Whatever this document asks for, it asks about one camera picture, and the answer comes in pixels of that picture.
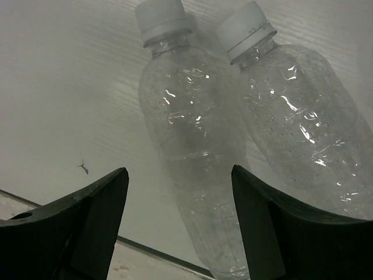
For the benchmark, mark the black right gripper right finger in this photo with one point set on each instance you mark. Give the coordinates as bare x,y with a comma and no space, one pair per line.
285,238

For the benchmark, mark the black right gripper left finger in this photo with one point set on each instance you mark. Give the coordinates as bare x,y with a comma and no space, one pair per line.
70,238

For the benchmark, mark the clear bottle white cap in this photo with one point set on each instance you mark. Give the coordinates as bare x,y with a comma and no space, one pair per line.
300,116

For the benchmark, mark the clear crushed bottle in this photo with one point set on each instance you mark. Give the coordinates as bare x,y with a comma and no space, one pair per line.
191,121

